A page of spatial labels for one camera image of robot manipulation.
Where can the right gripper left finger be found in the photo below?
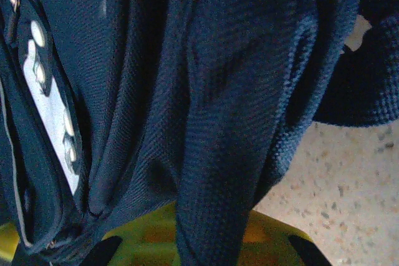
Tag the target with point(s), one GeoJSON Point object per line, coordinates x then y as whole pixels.
{"type": "Point", "coordinates": [146, 241]}

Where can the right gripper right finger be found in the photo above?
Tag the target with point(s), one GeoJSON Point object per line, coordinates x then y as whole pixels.
{"type": "Point", "coordinates": [274, 244]}

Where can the navy blue student backpack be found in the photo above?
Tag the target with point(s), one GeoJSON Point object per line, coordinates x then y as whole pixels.
{"type": "Point", "coordinates": [199, 91]}

